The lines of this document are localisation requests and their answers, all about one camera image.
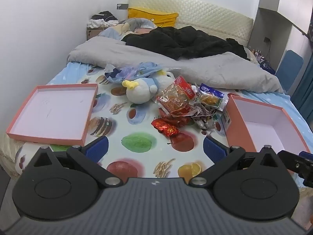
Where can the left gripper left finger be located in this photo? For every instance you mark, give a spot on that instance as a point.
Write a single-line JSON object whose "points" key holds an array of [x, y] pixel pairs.
{"points": [[86, 159]]}

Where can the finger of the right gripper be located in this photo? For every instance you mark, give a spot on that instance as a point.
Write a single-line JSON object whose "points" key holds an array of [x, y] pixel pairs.
{"points": [[300, 164]]}

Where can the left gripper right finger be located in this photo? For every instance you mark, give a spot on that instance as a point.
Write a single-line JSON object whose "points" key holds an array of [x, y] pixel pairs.
{"points": [[225, 159]]}

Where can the white dark seafood snack packet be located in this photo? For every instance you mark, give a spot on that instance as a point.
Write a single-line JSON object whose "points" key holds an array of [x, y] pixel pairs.
{"points": [[203, 116]]}

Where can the green pickled snack packet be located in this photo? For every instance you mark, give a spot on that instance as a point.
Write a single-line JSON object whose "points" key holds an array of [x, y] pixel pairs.
{"points": [[216, 100]]}

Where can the red foil tea packet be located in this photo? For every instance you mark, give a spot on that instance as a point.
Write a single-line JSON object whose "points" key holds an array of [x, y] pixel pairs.
{"points": [[164, 127]]}

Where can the red clear dried snack bag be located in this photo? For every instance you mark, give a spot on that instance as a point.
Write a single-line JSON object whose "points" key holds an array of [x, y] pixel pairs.
{"points": [[176, 98]]}

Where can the blue spicy strips packet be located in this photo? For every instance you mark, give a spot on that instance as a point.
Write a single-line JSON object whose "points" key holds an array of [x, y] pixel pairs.
{"points": [[208, 90]]}

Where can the pink cardboard box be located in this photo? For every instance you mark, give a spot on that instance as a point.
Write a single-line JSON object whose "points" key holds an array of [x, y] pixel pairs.
{"points": [[252, 124]]}

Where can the pink box lid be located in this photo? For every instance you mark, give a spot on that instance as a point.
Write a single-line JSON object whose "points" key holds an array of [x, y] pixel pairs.
{"points": [[55, 114]]}

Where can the blue curtain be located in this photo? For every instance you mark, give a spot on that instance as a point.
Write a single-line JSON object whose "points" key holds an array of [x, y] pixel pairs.
{"points": [[303, 96]]}

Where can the blue white plush bird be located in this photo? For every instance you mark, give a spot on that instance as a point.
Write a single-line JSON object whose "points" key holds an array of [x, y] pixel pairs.
{"points": [[144, 89]]}

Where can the grey duvet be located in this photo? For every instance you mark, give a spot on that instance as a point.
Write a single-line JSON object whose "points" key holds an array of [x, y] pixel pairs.
{"points": [[225, 71]]}

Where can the black clothing pile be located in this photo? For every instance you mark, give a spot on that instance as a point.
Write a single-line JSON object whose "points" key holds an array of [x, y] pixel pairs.
{"points": [[186, 42]]}

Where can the cream padded headboard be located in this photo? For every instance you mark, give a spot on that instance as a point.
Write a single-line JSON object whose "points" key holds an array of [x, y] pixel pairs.
{"points": [[210, 18]]}

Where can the clothes on cardboard box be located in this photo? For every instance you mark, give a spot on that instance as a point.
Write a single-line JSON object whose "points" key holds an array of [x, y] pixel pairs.
{"points": [[100, 22]]}

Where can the yellow pillow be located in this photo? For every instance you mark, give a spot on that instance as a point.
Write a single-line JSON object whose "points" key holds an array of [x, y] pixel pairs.
{"points": [[159, 18]]}

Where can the grey wall shelf unit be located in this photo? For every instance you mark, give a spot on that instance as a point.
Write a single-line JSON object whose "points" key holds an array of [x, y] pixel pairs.
{"points": [[281, 25]]}

